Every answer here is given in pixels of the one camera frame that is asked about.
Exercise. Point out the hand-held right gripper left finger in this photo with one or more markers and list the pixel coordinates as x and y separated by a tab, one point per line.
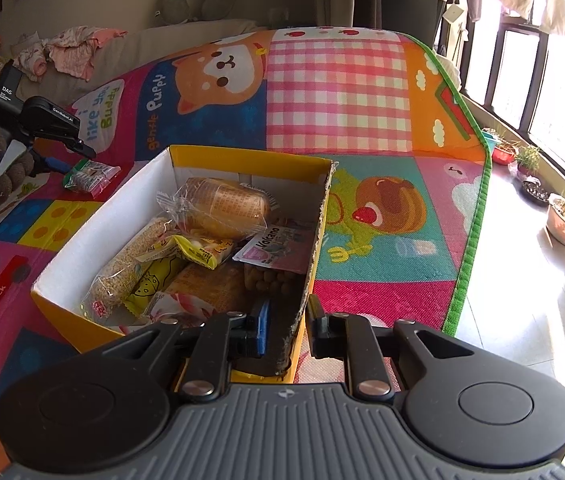
262	325

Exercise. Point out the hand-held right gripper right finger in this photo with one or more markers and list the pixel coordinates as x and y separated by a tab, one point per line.
317	325

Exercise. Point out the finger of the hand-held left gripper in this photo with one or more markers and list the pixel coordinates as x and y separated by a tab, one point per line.
52	164
82	145

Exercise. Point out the green snack packet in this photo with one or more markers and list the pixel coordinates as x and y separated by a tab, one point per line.
87	177

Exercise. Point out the round bun packet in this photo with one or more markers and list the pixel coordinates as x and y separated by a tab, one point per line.
212	285

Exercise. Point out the purple snack packet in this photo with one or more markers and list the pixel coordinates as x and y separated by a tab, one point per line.
272	255

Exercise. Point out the yellow cardboard box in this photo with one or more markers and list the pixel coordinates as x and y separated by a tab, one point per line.
97	240

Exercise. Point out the yellow red snack packet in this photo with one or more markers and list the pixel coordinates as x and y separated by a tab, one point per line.
197	252

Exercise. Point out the yellow snack bar packet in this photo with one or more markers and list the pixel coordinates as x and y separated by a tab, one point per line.
150	285

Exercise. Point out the large bread loaf packet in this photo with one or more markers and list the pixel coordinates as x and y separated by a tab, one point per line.
227	207

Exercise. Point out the clear grain bar packet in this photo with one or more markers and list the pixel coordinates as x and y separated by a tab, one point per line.
122	265

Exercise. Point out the pink floral clothes pile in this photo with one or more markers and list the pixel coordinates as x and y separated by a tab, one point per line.
72	45

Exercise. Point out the colourful printed play mat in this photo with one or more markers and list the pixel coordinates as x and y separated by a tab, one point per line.
337	85

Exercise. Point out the red plant pot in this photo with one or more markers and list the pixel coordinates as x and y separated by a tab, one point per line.
502	155

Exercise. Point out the dark plant tray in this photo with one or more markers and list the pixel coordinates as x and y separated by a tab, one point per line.
536	192

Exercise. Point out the small green potted plant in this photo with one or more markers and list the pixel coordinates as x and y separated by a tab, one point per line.
529	162

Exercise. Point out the white upright vacuum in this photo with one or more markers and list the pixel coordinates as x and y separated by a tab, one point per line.
450	5

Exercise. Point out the black window frame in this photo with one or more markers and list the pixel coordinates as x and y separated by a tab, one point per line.
537	75

